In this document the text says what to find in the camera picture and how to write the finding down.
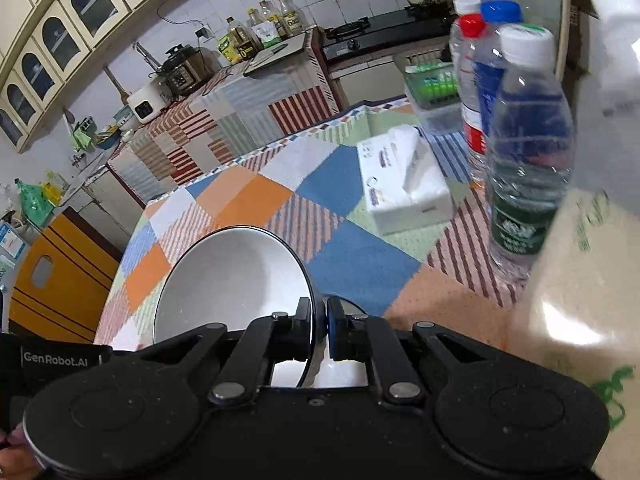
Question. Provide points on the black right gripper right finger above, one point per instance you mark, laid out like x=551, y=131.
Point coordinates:
x=371, y=341

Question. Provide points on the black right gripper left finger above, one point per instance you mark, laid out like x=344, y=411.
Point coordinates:
x=266, y=342

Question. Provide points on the white bowl dark rim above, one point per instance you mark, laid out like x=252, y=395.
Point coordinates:
x=233, y=276

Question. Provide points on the person's left hand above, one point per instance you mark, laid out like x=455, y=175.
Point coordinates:
x=16, y=459

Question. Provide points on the orange wooden chair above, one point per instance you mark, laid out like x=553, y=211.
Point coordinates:
x=63, y=282

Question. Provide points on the patchwork tablecloth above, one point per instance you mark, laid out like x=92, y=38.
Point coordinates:
x=307, y=190

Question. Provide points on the white tissue pack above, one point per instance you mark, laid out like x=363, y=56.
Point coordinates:
x=403, y=185

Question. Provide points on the patchwork counter cloth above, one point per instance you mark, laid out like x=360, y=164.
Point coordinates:
x=232, y=115

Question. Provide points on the plastic bag of rice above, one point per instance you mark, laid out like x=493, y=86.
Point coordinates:
x=579, y=313

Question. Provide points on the clear box green items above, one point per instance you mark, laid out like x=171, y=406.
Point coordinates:
x=432, y=90

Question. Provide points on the green label water bottle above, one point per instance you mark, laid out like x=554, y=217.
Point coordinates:
x=531, y=151

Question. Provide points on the white rice cooker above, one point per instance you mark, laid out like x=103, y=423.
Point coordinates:
x=148, y=102

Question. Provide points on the black pressure cooker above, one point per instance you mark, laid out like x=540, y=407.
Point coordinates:
x=185, y=69

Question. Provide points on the yellow oil bottle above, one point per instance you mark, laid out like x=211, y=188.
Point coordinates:
x=237, y=45

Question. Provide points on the black gas stove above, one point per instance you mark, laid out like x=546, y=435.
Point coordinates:
x=373, y=33

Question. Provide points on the red cap water bottle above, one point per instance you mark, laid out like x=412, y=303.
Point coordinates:
x=467, y=29

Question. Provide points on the blue cap water bottle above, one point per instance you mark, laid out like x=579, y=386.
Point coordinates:
x=488, y=61

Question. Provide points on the white wall cabinets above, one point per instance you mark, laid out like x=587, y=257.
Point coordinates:
x=43, y=45

